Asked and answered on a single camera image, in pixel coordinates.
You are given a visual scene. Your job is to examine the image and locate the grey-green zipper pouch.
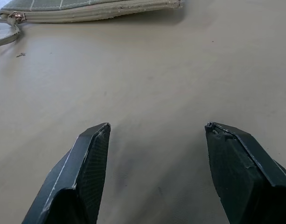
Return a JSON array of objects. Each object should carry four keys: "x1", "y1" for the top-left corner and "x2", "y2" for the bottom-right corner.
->
[{"x1": 0, "y1": 0, "x2": 183, "y2": 49}]

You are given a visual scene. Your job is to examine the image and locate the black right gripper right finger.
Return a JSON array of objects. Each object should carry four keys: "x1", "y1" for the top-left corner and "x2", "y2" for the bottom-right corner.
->
[{"x1": 204, "y1": 121, "x2": 286, "y2": 224}]

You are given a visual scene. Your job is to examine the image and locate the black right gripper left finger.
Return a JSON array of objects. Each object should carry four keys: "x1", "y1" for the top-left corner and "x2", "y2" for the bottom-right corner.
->
[{"x1": 21, "y1": 122, "x2": 111, "y2": 224}]

